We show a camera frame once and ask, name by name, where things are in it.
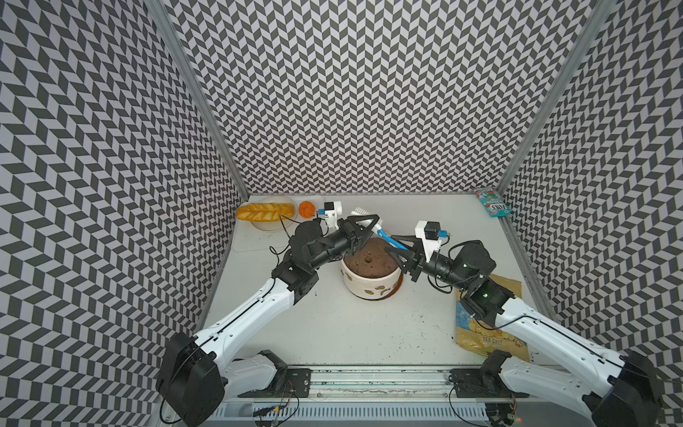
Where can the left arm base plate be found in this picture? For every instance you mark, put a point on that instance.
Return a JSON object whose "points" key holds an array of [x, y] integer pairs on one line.
{"points": [[296, 381]]}

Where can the baguette bread loaf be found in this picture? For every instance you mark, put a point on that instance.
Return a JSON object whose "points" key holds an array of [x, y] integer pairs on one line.
{"points": [[265, 212]]}

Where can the orange mandarin fruit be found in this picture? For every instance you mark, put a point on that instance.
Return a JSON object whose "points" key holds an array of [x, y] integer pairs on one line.
{"points": [[307, 210]]}

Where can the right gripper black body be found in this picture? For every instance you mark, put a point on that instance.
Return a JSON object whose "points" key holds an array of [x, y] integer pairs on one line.
{"points": [[420, 259]]}

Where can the aluminium front rail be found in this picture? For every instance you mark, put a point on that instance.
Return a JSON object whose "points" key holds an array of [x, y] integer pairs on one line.
{"points": [[389, 396]]}

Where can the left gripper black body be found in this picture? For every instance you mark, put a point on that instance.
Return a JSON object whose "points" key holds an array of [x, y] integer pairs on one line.
{"points": [[353, 239]]}

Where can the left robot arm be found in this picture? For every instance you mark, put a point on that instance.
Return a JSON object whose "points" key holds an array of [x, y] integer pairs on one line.
{"points": [[197, 372]]}

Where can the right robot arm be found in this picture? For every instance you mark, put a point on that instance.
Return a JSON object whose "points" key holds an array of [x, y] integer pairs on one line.
{"points": [[600, 384]]}

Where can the yellow chips bag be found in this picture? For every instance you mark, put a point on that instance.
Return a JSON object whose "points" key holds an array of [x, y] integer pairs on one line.
{"points": [[480, 338]]}

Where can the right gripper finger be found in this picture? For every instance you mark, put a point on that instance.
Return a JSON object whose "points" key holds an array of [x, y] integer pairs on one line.
{"points": [[406, 261], [408, 242]]}

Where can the white ceramic pot with mud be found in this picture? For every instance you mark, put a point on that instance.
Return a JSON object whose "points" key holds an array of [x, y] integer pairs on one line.
{"points": [[370, 265]]}

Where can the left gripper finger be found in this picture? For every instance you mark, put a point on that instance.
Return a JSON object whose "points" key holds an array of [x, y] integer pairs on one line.
{"points": [[367, 221], [371, 246]]}

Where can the teal snack packet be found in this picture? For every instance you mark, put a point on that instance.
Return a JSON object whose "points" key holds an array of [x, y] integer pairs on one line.
{"points": [[493, 202]]}

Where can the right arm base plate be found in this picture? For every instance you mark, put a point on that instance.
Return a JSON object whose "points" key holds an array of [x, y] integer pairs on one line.
{"points": [[473, 383]]}

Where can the white cutting board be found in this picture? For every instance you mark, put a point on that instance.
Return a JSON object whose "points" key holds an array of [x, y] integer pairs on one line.
{"points": [[247, 238]]}

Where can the clear glass bowl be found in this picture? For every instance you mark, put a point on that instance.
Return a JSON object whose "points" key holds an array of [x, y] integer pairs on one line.
{"points": [[276, 226]]}

